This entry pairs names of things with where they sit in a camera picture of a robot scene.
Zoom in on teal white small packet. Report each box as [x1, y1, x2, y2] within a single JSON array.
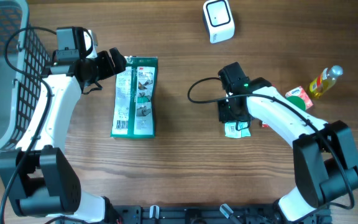
[[224, 122, 251, 139]]

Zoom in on green lid jar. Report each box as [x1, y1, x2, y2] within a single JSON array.
[[287, 96, 306, 111]]

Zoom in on green 3M gloves package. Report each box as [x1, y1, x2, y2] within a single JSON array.
[[110, 56, 158, 139]]

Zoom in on red Kleenex tissue pack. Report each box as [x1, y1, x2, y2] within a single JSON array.
[[285, 86, 313, 110]]

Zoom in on yellow dish soap bottle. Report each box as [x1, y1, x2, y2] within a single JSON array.
[[308, 65, 343, 99]]

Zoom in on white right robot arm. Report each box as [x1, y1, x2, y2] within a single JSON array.
[[220, 77, 358, 222]]

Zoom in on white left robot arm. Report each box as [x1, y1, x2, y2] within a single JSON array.
[[0, 48, 126, 223]]

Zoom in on white barcode scanner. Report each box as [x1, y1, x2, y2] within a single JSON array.
[[203, 0, 235, 44]]

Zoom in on grey mesh basket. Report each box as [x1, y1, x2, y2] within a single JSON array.
[[0, 0, 51, 153]]

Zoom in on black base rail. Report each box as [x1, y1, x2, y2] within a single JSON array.
[[113, 203, 334, 224]]

